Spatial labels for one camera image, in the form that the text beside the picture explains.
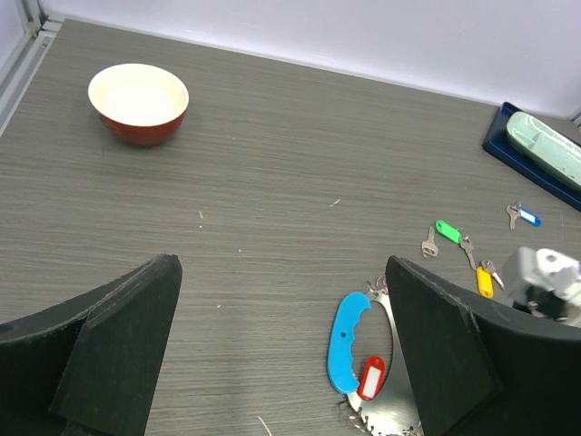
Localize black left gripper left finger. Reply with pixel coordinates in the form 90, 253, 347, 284
1, 254, 182, 435

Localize metal crescent keyring holder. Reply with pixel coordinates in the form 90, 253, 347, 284
326, 276, 424, 435

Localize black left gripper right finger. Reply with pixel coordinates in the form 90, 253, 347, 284
385, 255, 580, 435

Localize yellow key tag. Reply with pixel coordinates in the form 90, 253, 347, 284
476, 266, 495, 299

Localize silver key by blue tag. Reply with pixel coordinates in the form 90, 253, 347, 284
506, 202, 521, 230

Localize blue key tag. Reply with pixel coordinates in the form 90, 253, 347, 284
518, 207, 542, 227

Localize green key tag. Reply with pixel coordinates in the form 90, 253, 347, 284
435, 220, 462, 244

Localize silver key by green tag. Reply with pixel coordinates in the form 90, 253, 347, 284
459, 235, 477, 271

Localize dark blue tray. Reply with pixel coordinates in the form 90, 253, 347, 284
482, 102, 580, 212

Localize light green divided dish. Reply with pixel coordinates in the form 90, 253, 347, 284
507, 112, 580, 192

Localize silver key by yellow tag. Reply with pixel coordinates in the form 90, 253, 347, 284
480, 260, 505, 290

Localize white and red bowl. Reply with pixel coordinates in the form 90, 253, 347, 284
87, 63, 190, 147

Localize red key tag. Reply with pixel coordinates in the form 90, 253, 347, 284
357, 355, 387, 401

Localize silver key with ring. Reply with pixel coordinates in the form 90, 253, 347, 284
420, 225, 438, 258

